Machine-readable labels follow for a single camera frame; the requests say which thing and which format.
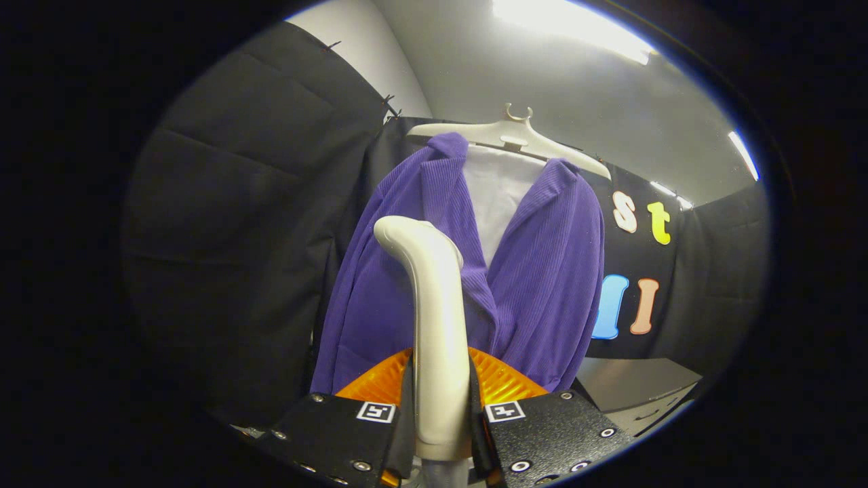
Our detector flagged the purple jacket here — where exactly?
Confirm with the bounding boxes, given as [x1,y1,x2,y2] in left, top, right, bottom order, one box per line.
[311,132,606,395]

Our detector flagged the small ceiling light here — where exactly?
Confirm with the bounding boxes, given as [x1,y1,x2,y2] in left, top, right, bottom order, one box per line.
[650,180,694,211]

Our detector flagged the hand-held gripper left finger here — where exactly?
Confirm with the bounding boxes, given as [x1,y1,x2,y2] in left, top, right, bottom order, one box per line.
[258,347,416,488]

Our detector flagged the white garment steamer head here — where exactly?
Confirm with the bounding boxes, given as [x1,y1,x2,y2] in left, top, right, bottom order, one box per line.
[373,216,475,463]

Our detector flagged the cream clothes hanger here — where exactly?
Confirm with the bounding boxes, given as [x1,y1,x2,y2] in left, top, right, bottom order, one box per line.
[406,103,612,181]

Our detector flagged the long ceiling light strip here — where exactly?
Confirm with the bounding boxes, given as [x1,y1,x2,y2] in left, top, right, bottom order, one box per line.
[728,130,760,182]

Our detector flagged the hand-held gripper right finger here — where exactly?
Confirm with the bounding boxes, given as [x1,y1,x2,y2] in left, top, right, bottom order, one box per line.
[467,347,635,488]

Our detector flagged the white vertical ironing board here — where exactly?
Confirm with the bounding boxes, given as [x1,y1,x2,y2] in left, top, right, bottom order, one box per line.
[465,144,549,266]

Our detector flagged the grey drawer cabinet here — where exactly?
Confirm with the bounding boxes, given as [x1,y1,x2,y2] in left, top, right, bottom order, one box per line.
[573,356,704,438]

